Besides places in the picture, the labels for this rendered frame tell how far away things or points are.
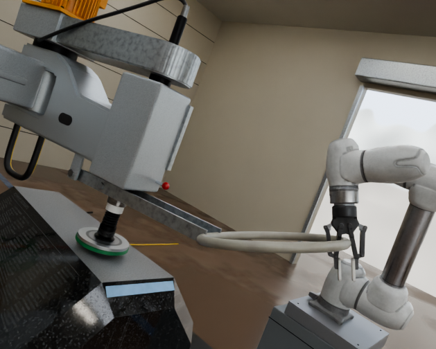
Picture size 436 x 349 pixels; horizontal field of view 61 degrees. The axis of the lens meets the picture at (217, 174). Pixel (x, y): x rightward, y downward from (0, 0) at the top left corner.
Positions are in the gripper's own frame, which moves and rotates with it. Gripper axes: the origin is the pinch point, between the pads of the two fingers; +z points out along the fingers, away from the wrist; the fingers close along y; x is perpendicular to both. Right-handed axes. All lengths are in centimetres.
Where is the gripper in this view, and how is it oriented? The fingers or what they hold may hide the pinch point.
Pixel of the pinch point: (346, 269)
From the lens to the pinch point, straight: 126.7
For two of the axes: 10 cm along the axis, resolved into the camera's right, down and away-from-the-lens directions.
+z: 0.0, 10.0, -1.0
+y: -9.8, 0.2, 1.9
